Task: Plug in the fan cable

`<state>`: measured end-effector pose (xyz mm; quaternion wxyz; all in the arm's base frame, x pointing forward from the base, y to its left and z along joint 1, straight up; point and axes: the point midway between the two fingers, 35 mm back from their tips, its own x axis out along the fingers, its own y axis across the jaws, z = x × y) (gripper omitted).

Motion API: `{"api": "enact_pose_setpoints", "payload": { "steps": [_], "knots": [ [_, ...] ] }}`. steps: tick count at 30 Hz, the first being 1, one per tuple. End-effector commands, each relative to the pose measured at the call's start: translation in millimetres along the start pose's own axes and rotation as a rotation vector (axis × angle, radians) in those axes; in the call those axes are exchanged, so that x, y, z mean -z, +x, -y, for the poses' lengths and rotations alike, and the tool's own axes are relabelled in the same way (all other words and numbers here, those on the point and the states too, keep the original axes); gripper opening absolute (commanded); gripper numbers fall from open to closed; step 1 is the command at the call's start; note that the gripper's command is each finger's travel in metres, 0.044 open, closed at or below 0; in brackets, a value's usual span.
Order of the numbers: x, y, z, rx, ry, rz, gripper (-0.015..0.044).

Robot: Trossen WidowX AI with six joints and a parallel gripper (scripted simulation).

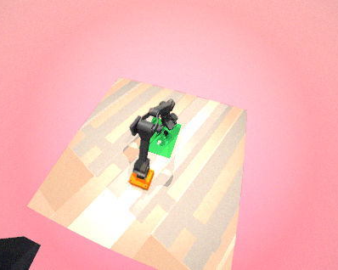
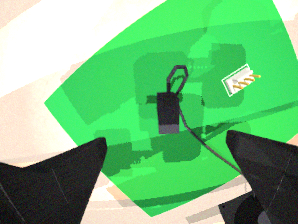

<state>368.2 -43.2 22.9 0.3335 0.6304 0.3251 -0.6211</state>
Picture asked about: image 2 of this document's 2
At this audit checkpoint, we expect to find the black cooling fan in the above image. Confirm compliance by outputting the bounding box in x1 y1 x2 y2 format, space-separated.
218 190 271 224

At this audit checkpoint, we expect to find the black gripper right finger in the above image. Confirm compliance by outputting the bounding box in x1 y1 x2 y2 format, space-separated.
225 129 298 224

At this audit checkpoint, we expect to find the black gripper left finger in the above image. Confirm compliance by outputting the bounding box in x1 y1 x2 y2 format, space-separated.
0 137 108 224

